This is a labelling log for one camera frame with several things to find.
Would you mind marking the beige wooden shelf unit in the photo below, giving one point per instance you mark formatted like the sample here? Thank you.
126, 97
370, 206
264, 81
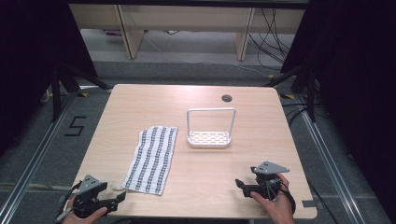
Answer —
186, 18

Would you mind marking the black curtain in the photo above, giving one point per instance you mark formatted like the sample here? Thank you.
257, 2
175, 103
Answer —
358, 77
28, 62

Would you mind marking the white towel rack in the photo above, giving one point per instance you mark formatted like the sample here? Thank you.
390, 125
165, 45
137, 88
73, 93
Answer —
209, 138

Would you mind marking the person's right hand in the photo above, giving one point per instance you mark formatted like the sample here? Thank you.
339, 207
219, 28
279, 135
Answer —
277, 208

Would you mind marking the checkered white dish towel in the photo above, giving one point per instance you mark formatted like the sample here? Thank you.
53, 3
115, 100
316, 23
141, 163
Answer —
152, 158

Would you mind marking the person's left hand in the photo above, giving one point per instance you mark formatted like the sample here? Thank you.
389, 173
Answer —
82, 219

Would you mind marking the black metal stand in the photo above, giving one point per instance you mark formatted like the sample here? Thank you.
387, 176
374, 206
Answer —
310, 93
56, 93

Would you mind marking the yellow black tape piece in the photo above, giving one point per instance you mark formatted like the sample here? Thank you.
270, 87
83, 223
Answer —
82, 94
287, 96

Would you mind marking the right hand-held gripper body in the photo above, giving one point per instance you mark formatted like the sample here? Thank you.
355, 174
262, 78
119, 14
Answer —
267, 183

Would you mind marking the aluminium floor rail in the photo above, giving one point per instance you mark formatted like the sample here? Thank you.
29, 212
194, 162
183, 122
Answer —
330, 168
34, 161

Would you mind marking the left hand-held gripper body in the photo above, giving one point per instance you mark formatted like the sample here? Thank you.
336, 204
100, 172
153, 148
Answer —
88, 186

